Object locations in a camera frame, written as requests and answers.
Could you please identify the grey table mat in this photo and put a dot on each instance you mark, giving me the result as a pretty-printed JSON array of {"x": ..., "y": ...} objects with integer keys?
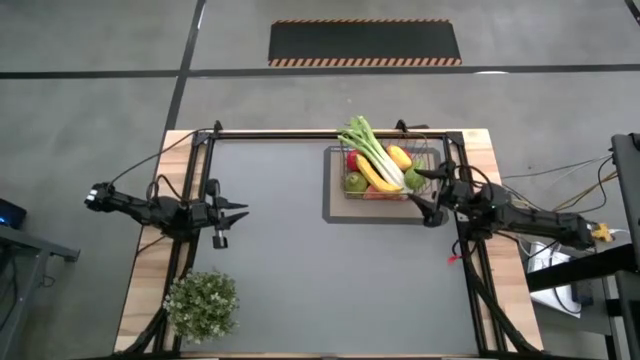
[{"x": 255, "y": 320}]

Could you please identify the black hazard-striped floor mat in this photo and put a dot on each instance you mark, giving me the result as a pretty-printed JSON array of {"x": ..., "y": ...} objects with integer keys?
[{"x": 365, "y": 42}]

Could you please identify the green potted plant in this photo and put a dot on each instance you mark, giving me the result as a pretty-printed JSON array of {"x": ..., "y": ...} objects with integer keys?
[{"x": 201, "y": 305}]

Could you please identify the orange mango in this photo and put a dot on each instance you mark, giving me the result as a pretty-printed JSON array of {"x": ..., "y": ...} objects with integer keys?
[{"x": 400, "y": 157}]

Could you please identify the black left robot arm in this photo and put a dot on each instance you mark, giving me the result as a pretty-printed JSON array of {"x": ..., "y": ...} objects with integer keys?
[{"x": 145, "y": 212}]

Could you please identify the brown placemat with black border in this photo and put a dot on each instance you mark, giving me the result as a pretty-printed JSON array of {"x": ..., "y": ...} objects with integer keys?
[{"x": 380, "y": 210}]

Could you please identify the grey desk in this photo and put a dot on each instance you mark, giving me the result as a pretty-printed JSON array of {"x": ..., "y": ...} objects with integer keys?
[{"x": 30, "y": 245}]

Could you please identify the green and white leek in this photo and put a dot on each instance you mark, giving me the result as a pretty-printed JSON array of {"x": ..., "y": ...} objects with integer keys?
[{"x": 370, "y": 147}]

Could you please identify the black metal stand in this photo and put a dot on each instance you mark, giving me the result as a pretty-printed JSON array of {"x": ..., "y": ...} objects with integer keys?
[{"x": 627, "y": 175}]

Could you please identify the green bell pepper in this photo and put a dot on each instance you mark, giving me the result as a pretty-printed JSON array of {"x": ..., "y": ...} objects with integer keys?
[{"x": 415, "y": 177}]

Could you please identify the black device with blue light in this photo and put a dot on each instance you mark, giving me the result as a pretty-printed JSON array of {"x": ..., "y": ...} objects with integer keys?
[{"x": 12, "y": 215}]

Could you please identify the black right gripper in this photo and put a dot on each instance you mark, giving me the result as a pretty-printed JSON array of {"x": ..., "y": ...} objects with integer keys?
[{"x": 457, "y": 197}]

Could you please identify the green pear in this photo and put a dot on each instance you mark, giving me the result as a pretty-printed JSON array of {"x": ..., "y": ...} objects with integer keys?
[{"x": 356, "y": 182}]

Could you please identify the black aluminium table frame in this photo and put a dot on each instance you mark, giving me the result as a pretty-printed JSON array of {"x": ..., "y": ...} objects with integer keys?
[{"x": 300, "y": 134}]

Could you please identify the white box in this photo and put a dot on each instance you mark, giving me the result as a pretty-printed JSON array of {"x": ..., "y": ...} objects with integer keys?
[{"x": 542, "y": 260}]

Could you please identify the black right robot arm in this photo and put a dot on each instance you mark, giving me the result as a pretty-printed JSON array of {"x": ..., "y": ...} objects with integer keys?
[{"x": 540, "y": 222}]

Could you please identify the yellow banana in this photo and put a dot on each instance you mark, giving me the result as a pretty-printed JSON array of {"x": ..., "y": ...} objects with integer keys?
[{"x": 372, "y": 175}]

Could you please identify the yellow power plug splitter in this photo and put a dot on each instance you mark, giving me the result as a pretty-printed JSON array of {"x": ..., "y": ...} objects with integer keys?
[{"x": 605, "y": 232}]

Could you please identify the small red tag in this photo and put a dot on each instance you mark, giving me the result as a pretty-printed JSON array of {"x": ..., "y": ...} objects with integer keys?
[{"x": 453, "y": 259}]

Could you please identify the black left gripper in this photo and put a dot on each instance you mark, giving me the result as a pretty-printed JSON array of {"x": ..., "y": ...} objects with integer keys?
[{"x": 205, "y": 214}]

